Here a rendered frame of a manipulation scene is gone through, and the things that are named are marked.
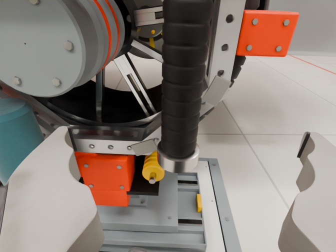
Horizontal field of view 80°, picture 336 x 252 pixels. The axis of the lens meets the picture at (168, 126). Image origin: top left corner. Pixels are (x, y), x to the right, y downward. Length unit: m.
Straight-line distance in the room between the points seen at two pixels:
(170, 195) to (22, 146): 0.60
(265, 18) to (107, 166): 0.44
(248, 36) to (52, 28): 0.29
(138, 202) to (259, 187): 0.75
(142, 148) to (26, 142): 0.22
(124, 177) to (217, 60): 0.35
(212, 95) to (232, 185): 0.92
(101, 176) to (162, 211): 0.35
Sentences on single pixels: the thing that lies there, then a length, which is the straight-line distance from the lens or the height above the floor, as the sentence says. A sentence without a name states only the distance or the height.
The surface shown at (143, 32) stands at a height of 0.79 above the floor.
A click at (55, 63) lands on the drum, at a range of 0.27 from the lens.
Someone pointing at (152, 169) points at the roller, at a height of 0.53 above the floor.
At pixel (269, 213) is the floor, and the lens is 1.22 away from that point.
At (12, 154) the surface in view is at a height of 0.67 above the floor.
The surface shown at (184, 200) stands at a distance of 0.96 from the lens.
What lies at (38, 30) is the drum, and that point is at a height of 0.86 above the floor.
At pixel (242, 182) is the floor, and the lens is 1.31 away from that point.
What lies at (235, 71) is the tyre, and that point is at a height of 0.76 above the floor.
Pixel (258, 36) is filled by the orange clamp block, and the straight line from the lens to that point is 0.40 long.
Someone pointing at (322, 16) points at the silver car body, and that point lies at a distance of 0.90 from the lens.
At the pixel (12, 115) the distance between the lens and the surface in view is 0.40.
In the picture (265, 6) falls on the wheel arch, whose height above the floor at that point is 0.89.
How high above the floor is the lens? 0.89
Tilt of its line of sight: 31 degrees down
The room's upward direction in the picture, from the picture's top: 2 degrees clockwise
